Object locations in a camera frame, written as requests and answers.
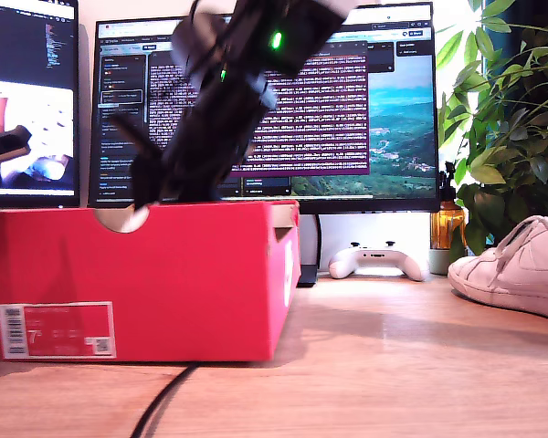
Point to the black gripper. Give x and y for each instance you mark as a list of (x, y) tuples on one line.
[(205, 155)]

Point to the red cardboard shoebox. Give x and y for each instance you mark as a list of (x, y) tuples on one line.
[(164, 283)]

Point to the wide black computer monitor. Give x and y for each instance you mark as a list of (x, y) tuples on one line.
[(347, 114)]

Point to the grey black monitor stand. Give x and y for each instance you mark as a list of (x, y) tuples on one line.
[(307, 276)]

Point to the white game controller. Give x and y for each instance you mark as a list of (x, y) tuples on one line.
[(347, 267)]

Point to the dark flat object tan edge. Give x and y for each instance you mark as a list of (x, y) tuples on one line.
[(7, 141)]

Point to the narrow black computer monitor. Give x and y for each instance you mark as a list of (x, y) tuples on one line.
[(27, 45)]

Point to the amber glass bottle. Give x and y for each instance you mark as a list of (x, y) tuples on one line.
[(445, 228)]

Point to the pale green plant pot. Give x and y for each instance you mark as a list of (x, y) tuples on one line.
[(438, 264)]

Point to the green leafy houseplant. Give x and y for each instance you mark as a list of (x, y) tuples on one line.
[(507, 137)]

